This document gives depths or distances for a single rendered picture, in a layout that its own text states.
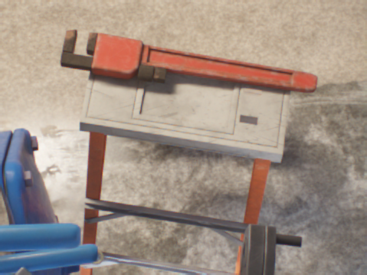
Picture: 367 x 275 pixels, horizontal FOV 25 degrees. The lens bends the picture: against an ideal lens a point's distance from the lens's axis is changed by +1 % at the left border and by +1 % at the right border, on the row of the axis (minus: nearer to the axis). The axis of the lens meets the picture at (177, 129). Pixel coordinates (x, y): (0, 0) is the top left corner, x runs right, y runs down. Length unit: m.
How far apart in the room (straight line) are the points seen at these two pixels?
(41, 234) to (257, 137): 0.99
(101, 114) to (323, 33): 1.51
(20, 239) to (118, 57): 0.99
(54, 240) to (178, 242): 2.11
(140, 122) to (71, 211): 1.20
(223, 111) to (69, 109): 1.30
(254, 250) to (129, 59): 0.85
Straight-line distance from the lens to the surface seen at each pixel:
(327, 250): 2.66
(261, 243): 0.68
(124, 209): 1.82
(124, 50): 1.48
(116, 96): 1.49
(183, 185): 2.65
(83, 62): 1.48
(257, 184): 1.61
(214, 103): 1.49
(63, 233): 0.51
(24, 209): 1.52
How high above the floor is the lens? 2.58
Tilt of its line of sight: 73 degrees down
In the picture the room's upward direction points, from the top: 6 degrees clockwise
